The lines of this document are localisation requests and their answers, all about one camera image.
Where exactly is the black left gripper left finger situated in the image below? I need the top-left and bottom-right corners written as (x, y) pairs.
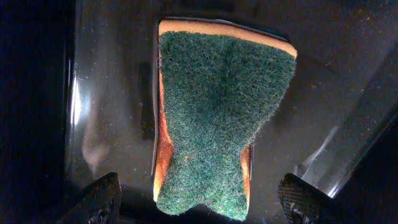
top-left (55, 172), bottom-right (121, 224)

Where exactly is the black rectangular tray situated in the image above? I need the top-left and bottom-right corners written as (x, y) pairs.
top-left (65, 1), bottom-right (397, 223)

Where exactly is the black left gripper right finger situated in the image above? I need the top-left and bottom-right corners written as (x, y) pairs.
top-left (277, 173), bottom-right (342, 224)

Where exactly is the yellow green sponge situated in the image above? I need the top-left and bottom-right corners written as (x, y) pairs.
top-left (153, 19), bottom-right (297, 221)

